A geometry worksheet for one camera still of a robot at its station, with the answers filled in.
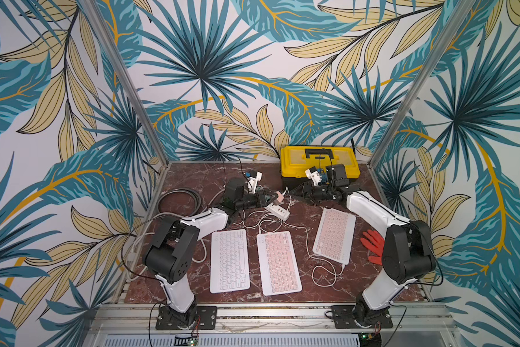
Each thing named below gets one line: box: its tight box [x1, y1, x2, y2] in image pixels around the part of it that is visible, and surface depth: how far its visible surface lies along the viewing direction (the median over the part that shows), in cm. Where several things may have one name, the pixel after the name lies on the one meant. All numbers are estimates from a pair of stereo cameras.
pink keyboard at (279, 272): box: [256, 230, 302, 297], surface depth 87 cm
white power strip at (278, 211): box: [264, 202, 291, 221], surface depth 100 cm
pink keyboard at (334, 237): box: [312, 207, 357, 266], surface depth 95 cm
